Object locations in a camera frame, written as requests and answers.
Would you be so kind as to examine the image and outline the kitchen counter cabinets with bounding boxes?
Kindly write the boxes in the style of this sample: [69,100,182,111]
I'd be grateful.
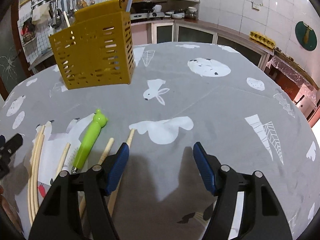
[131,19,274,70]

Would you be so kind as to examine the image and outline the person's hand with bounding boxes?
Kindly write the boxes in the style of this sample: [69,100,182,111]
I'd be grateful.
[0,185,22,233]

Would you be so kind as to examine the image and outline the dark wooden door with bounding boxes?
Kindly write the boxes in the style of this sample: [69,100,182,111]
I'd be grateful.
[1,3,31,100]

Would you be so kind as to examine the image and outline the yellow perforated utensil holder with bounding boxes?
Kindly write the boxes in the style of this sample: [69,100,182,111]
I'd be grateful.
[49,0,136,89]

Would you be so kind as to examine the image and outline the yellow egg tray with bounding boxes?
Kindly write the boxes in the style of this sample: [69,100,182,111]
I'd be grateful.
[249,31,276,49]

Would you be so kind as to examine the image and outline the hanging utensil rack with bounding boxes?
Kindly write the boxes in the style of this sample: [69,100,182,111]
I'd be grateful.
[19,0,96,30]

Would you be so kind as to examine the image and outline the gas stove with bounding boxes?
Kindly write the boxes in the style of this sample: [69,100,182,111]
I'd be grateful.
[130,11,165,21]

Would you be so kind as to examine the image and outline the black wok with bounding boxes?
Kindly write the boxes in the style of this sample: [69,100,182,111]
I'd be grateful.
[130,1,157,14]

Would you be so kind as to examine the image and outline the green round wall board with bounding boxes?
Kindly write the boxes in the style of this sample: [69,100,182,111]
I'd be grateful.
[295,21,317,51]

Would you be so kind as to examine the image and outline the white wall switch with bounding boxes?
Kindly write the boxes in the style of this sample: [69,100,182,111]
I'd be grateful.
[251,0,263,11]

